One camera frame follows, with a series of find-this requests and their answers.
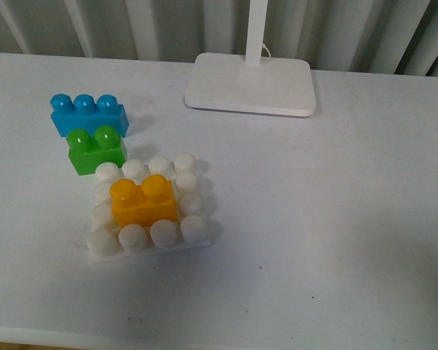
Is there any yellow two-stud toy block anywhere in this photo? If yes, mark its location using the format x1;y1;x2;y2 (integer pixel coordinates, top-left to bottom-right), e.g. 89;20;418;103
109;174;178;228

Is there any white studded base plate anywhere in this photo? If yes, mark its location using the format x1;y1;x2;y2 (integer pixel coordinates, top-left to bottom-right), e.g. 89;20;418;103
86;153;211;264

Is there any green two-stud toy block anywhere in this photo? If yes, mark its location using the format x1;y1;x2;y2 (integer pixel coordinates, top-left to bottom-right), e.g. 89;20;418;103
66;125;127;176

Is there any blue three-stud toy block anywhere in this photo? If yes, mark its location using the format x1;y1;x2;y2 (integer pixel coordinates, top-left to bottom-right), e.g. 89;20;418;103
50;94;129;137

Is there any white lamp stand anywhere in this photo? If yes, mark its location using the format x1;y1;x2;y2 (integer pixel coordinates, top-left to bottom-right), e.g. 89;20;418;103
184;1;316;117

